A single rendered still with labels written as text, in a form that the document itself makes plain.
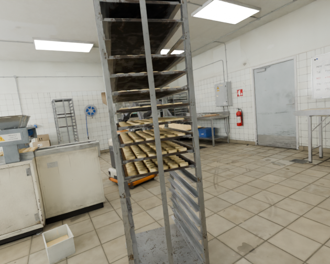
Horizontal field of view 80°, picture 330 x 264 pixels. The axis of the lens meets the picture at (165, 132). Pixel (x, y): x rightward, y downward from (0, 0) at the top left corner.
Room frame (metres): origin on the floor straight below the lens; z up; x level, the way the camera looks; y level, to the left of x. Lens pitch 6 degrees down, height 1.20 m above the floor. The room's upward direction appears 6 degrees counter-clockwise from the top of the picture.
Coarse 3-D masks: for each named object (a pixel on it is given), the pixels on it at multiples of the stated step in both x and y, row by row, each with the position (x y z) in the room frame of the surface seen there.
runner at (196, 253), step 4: (172, 216) 1.71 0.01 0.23; (176, 220) 1.65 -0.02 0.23; (176, 224) 1.58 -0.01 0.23; (180, 224) 1.54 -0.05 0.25; (180, 228) 1.52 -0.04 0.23; (180, 232) 1.47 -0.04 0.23; (184, 232) 1.45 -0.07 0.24; (184, 236) 1.41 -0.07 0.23; (188, 236) 1.37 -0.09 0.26; (188, 240) 1.36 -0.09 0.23; (188, 244) 1.32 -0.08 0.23; (192, 244) 1.30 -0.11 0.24; (192, 248) 1.27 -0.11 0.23; (196, 252) 1.23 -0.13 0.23; (196, 256) 1.20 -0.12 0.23; (200, 256) 1.17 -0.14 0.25; (200, 260) 1.16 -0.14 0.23
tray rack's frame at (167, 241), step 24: (96, 0) 1.00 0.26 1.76; (144, 0) 1.07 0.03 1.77; (168, 0) 1.17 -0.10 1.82; (96, 24) 1.00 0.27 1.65; (144, 24) 1.06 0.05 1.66; (192, 72) 1.12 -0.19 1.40; (192, 96) 1.11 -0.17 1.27; (192, 120) 1.11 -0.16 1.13; (120, 168) 1.00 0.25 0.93; (120, 192) 1.00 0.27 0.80; (168, 216) 1.07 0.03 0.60; (144, 240) 1.53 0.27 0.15; (168, 240) 1.06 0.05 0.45
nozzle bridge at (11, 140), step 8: (24, 128) 2.03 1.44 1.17; (32, 128) 2.62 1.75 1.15; (0, 136) 1.93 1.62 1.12; (8, 136) 1.96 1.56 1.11; (16, 136) 1.99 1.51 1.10; (24, 136) 2.02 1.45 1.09; (32, 136) 2.61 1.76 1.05; (0, 144) 1.93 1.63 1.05; (8, 144) 1.96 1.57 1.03; (16, 144) 1.99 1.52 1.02; (24, 144) 2.57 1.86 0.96; (8, 152) 1.95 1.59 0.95; (16, 152) 1.98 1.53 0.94; (8, 160) 1.95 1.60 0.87; (16, 160) 1.97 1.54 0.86
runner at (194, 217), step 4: (168, 188) 1.72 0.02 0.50; (172, 188) 1.66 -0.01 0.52; (172, 192) 1.62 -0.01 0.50; (176, 192) 1.56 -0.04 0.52; (176, 196) 1.53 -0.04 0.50; (180, 196) 1.47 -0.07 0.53; (180, 200) 1.46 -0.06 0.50; (180, 204) 1.40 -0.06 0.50; (184, 204) 1.38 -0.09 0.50; (184, 208) 1.32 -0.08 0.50; (188, 208) 1.31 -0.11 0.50; (188, 212) 1.27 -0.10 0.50; (192, 212) 1.24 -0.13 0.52; (192, 216) 1.21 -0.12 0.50; (196, 216) 1.17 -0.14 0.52; (196, 220) 1.17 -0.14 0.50; (200, 220) 1.12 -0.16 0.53; (196, 224) 1.12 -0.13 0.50; (200, 224) 1.12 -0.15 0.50
